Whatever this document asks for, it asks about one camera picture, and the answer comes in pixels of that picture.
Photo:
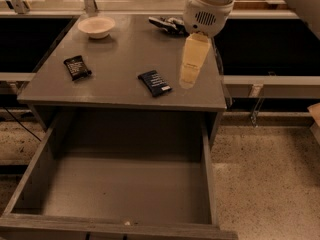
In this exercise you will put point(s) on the grey cabinet with flat top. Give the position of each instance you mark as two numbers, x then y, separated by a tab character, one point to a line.
113	91

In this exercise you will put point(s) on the white bowl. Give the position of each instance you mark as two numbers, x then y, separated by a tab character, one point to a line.
97	27

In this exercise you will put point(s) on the blue rxbar blueberry wrapper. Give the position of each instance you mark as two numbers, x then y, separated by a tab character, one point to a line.
155	83

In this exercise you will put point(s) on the blue white chip bag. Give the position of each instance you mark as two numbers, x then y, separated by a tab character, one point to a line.
172	25

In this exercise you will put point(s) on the white gripper with vent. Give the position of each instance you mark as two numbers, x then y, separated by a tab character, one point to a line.
206	17

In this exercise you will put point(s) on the black snack bar wrapper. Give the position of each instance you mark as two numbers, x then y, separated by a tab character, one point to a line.
77	68

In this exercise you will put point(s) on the open grey top drawer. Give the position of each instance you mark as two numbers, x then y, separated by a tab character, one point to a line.
104	174

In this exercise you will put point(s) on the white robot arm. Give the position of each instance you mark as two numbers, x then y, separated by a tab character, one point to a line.
265	47

